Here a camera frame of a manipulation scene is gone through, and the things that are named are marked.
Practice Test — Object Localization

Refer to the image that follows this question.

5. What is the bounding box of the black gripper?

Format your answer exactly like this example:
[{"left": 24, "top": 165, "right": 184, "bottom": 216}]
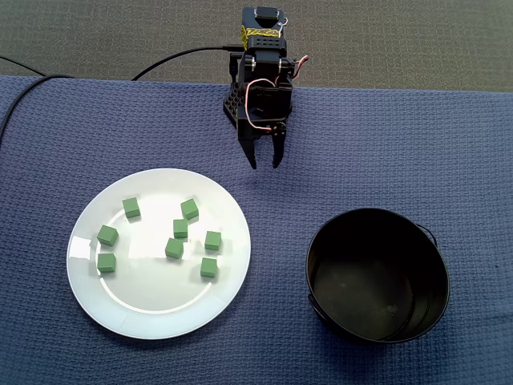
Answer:
[{"left": 236, "top": 78, "right": 293, "bottom": 170}]

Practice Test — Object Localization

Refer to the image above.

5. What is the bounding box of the black honeycomb robot base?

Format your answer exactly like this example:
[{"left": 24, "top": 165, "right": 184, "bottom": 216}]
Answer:
[{"left": 223, "top": 51, "right": 246, "bottom": 132}]

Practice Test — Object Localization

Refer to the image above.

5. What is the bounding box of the white round plate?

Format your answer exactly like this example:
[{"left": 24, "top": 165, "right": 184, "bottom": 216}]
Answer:
[{"left": 66, "top": 168, "right": 252, "bottom": 341}]

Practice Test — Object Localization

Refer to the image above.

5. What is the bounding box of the black round metal container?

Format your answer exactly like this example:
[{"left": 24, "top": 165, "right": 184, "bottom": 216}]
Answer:
[{"left": 305, "top": 207, "right": 451, "bottom": 346}]

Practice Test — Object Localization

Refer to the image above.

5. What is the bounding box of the blue woven table mat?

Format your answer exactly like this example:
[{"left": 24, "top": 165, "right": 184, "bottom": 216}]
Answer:
[{"left": 0, "top": 75, "right": 513, "bottom": 385}]

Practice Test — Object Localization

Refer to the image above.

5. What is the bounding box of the long red white servo wire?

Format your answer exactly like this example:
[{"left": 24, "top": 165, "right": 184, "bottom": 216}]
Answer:
[{"left": 244, "top": 78, "right": 278, "bottom": 132}]

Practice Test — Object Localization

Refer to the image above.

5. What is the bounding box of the short red white servo wire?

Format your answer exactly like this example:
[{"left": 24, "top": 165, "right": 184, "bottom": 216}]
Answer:
[{"left": 290, "top": 55, "right": 309, "bottom": 81}]

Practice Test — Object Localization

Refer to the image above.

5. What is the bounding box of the black cable with plug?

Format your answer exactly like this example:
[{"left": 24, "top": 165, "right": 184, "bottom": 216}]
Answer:
[{"left": 131, "top": 43, "right": 246, "bottom": 83}]

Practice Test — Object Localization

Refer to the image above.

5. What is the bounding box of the thick black cable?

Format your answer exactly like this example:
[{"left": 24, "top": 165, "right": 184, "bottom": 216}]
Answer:
[{"left": 0, "top": 74, "right": 75, "bottom": 141}]

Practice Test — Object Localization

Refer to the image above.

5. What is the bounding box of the thin black cable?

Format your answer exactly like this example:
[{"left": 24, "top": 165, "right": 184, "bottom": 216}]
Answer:
[{"left": 0, "top": 55, "right": 47, "bottom": 77}]

